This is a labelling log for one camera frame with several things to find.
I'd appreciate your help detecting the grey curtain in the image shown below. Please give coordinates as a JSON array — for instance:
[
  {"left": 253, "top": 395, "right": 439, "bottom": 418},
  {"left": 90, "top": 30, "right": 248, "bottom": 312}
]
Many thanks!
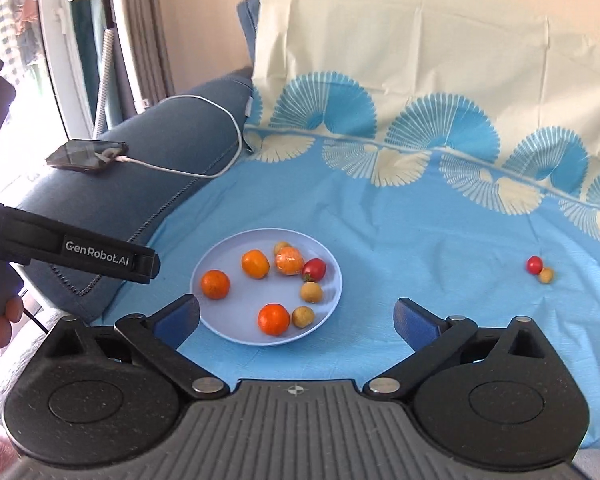
[{"left": 111, "top": 0, "right": 177, "bottom": 117}]

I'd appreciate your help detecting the white window frame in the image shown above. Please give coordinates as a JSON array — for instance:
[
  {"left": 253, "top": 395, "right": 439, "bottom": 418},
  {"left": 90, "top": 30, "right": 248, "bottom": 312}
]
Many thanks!
[{"left": 34, "top": 0, "right": 97, "bottom": 142}]

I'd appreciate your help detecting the white charging cable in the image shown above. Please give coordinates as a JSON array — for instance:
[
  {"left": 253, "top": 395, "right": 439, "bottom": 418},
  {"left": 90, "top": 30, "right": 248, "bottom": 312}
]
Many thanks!
[{"left": 111, "top": 93, "right": 255, "bottom": 180}]

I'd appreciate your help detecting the light blue plate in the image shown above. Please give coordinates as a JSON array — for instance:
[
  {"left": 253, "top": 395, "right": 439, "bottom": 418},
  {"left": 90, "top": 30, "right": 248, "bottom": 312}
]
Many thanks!
[{"left": 189, "top": 228, "right": 343, "bottom": 346}]

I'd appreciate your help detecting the blue and cream printed blanket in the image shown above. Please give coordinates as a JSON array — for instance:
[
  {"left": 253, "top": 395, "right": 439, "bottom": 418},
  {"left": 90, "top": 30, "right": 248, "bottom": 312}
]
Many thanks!
[{"left": 87, "top": 0, "right": 600, "bottom": 466}]

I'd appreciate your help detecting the blue sofa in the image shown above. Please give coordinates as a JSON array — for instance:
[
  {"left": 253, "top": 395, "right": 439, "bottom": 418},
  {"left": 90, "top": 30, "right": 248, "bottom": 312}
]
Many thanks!
[{"left": 14, "top": 0, "right": 262, "bottom": 325}]

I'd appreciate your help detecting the white pole with ribbed hose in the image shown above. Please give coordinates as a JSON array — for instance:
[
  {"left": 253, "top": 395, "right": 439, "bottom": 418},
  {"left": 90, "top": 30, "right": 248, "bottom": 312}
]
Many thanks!
[{"left": 91, "top": 0, "right": 148, "bottom": 137}]

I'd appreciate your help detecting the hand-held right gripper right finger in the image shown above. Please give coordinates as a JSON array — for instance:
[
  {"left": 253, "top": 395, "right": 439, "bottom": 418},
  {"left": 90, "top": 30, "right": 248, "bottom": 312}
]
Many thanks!
[{"left": 363, "top": 297, "right": 549, "bottom": 403}]

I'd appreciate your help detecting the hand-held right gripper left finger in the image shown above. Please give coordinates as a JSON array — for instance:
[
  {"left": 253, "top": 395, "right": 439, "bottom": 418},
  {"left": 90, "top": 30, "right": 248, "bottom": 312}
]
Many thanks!
[{"left": 45, "top": 293, "right": 231, "bottom": 402}]

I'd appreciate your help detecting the small orange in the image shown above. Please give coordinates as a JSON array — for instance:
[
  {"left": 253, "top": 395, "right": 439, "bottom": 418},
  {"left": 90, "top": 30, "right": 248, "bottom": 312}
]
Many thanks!
[
  {"left": 200, "top": 269, "right": 231, "bottom": 301},
  {"left": 257, "top": 303, "right": 291, "bottom": 337},
  {"left": 241, "top": 249, "right": 271, "bottom": 280}
]

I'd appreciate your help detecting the thin black cable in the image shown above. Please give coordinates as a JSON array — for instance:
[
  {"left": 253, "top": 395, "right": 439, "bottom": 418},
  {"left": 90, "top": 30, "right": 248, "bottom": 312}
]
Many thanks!
[{"left": 22, "top": 307, "right": 50, "bottom": 335}]

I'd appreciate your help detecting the black smartphone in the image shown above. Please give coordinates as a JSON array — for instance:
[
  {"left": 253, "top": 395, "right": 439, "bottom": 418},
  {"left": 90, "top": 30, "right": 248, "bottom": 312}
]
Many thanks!
[{"left": 46, "top": 140, "right": 130, "bottom": 175}]

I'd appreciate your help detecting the plastic-wrapped orange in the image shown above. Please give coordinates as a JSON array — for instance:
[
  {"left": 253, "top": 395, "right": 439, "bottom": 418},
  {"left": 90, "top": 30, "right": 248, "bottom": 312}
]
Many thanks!
[{"left": 274, "top": 246, "right": 306, "bottom": 277}]

